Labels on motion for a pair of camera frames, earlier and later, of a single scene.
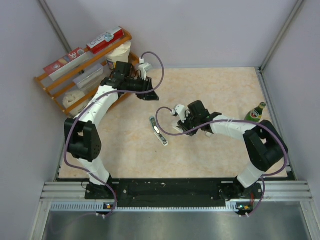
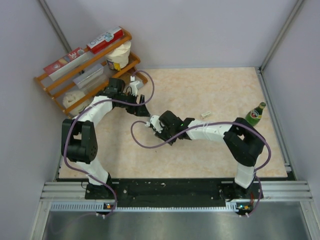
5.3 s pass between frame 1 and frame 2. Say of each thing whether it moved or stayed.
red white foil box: stayed
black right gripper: moved
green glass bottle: stayed
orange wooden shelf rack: stayed
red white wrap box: stayed
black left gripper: moved
